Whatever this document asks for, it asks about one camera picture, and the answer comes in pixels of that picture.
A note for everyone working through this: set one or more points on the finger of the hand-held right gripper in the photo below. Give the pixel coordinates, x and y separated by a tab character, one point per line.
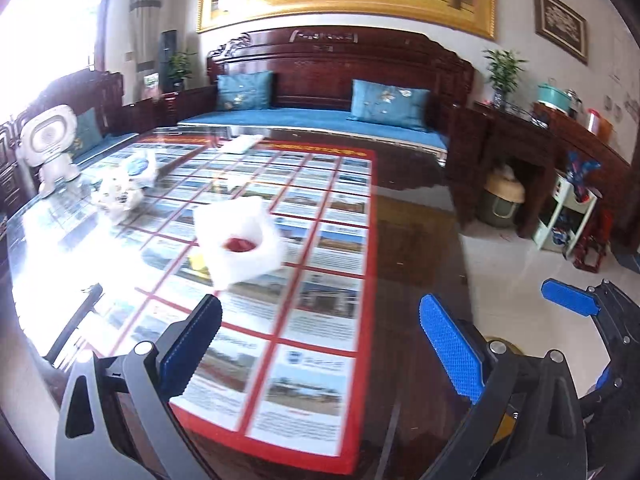
612	380
570	297

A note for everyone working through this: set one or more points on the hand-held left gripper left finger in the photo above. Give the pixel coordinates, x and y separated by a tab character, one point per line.
190	345

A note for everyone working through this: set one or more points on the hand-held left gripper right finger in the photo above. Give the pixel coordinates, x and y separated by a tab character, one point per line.
450	345

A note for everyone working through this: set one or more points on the white plastic bag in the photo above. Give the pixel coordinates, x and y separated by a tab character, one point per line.
235	270
117	197

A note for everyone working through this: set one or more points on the red wooden stool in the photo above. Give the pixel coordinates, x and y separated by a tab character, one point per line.
592	250

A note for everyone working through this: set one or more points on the dark blue floor mat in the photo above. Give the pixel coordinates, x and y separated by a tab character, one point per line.
631	260

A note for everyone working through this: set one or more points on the small white green shelf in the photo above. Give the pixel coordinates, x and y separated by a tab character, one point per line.
555	225

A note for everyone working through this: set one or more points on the yellow scrap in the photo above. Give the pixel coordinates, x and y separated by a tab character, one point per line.
199	265

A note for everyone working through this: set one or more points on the carved wooden glass-topped table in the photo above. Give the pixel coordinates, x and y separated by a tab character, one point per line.
415	240

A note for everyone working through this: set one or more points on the red food scraps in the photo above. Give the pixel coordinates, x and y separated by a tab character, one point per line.
240	245

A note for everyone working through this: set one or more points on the green basket with yellow lid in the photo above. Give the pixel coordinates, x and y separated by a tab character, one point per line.
502	200

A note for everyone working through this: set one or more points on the blue red toy robot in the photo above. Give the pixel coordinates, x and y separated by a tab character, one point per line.
580	172

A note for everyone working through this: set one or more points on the white cloth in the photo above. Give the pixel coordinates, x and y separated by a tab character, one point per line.
508	172

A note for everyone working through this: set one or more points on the crumpled white plastic bag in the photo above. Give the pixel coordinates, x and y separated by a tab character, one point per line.
117	197

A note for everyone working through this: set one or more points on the orange container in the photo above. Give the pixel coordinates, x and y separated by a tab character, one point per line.
599	125

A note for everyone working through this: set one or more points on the dark wooden side table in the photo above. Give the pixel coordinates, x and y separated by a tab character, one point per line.
475	150

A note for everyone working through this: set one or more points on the crumpled white blue wrapper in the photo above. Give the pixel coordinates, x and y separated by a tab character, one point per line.
140	167

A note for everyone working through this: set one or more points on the teal cooking pot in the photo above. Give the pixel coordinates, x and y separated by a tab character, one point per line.
554	96

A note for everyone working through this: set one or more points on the white tissue pack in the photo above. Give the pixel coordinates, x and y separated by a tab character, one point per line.
242	144

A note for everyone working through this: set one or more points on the potted plant in patterned vase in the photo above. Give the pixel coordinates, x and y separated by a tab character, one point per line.
502	72

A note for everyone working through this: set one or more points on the blue patterned chair cushion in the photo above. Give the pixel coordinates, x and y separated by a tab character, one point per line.
87	130

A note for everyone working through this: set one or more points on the blue embroidered cushion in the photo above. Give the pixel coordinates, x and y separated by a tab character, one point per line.
387	105
245	91

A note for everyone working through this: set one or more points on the blue sofa seat pad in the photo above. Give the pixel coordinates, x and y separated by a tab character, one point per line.
300	120

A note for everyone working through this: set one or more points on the white toy robot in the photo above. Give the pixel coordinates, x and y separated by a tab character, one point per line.
47	135

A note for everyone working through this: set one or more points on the dark wooden armchair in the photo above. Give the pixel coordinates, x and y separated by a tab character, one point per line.
100	95

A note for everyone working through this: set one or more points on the small dark framed picture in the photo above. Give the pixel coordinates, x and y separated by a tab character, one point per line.
560	22

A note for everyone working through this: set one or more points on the small potted green plant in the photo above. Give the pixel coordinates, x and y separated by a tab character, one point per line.
180	67

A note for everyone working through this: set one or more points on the black tower appliance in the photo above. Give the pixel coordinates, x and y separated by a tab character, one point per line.
168	57

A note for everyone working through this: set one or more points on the carved dark wooden sofa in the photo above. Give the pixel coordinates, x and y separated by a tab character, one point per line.
325	80

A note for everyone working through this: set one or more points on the grey striped curtain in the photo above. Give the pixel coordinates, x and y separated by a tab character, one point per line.
147	10

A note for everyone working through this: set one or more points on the small photo frame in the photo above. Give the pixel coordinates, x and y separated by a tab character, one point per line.
151	85

